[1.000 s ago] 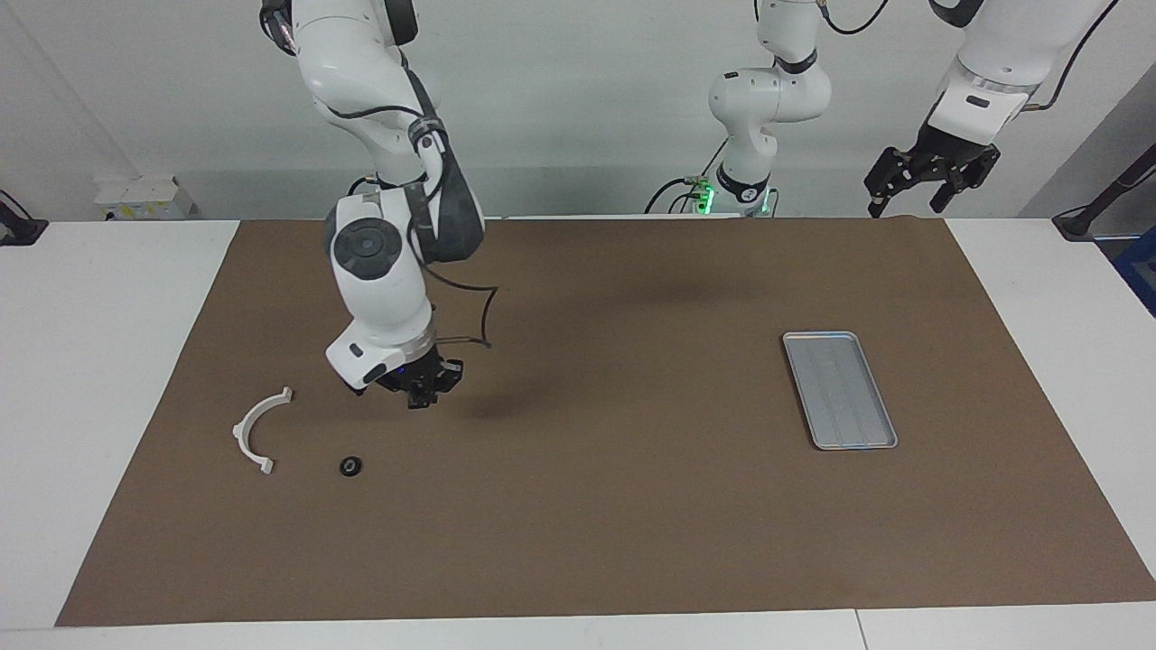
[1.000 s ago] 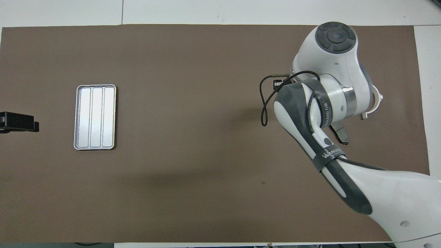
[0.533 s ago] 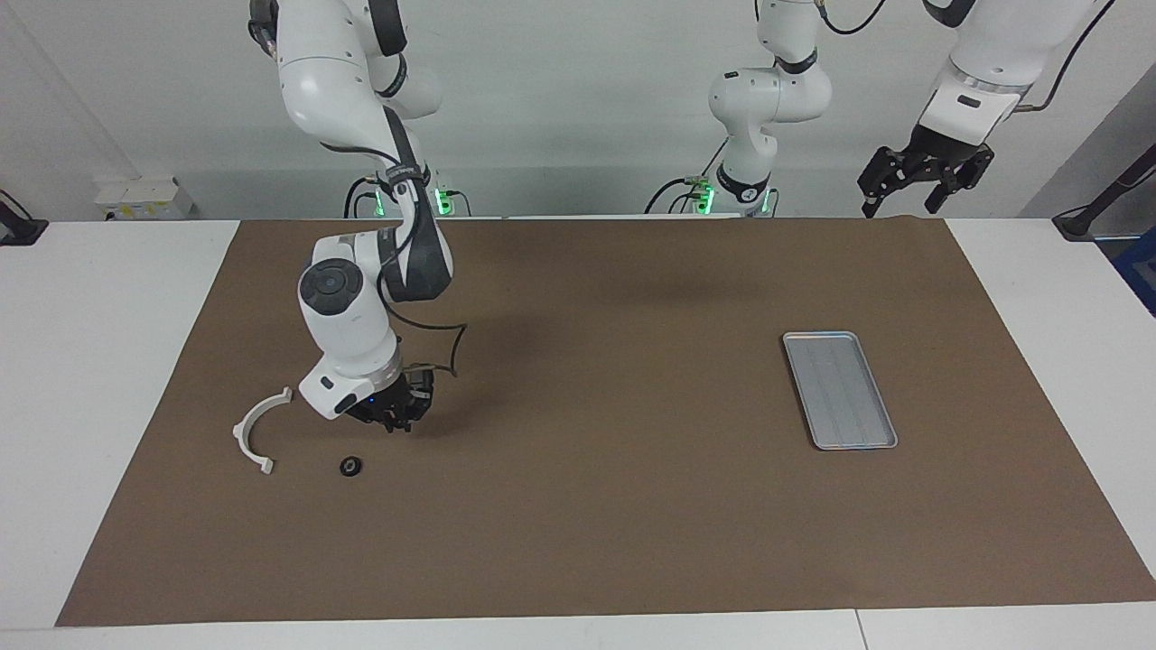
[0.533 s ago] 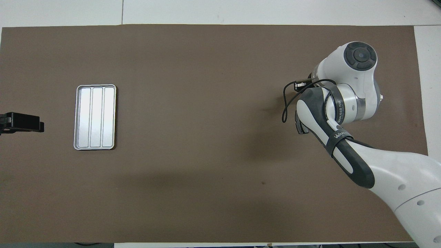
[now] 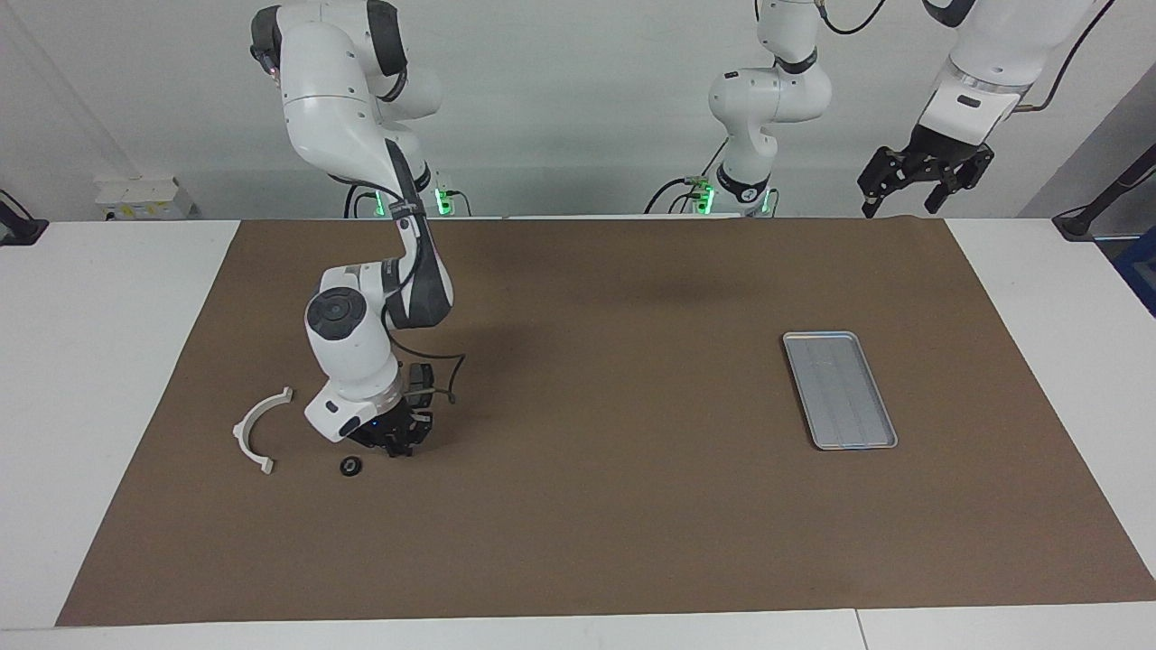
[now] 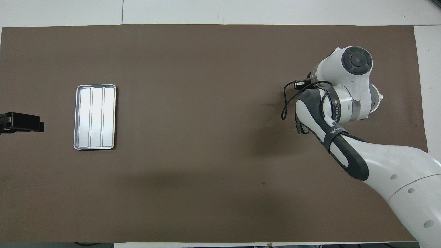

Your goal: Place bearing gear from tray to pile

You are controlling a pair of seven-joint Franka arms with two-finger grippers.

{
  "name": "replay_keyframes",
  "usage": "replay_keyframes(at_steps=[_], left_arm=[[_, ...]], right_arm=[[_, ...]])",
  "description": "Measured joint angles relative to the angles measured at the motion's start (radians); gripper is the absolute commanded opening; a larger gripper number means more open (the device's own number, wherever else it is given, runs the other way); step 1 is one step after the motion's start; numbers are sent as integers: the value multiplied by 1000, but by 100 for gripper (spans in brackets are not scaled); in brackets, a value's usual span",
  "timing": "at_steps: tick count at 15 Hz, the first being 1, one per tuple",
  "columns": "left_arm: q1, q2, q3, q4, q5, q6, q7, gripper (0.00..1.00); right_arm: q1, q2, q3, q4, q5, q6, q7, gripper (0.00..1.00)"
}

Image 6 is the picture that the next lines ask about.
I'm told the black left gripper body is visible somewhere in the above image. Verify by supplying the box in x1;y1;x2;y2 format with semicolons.
0;112;41;135

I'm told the silver metal tray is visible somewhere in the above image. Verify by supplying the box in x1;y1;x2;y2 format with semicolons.
73;84;117;151

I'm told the short dark brake pad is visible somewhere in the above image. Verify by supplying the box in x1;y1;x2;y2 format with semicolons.
295;117;309;135

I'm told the brown table mat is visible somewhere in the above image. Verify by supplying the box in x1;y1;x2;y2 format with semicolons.
0;24;438;244

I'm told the white semicircular plastic bracket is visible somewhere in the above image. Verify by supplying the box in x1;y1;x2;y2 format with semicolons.
372;85;383;111

